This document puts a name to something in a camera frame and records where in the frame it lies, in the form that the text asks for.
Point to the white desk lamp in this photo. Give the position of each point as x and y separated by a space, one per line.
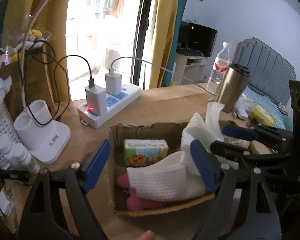
43 136

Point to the brown cardboard box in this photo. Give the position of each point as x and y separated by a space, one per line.
124 199

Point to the white charger with black cable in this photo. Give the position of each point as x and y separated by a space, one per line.
96 98

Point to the white perforated basket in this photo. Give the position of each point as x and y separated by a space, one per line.
6 127

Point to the white towel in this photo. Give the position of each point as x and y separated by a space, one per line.
176 177

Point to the white pill bottle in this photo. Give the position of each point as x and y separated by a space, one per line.
6 149
25 158

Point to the steel travel tumbler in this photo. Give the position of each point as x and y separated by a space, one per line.
234 82

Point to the grey bed headboard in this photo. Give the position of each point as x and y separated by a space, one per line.
270 72

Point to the small tissue pack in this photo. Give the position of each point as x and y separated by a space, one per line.
144 152

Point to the yellow tissue pack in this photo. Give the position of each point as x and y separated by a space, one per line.
261 115

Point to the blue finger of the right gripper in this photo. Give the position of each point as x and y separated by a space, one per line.
229 153
240 133

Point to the white power strip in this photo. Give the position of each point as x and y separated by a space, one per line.
114 105

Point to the clear water bottle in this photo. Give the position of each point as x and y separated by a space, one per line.
220 65

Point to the person's left hand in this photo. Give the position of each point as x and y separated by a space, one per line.
148 235

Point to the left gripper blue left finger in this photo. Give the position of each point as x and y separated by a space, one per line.
43 216

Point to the white lidded container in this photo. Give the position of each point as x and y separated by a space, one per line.
245 103

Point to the black monitor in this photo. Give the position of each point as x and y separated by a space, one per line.
195 40

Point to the white tv stand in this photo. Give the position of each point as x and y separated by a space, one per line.
189 69

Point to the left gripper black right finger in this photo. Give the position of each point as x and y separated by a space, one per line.
256 217

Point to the blue patterned bedsheet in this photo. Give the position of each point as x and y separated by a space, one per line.
280 120

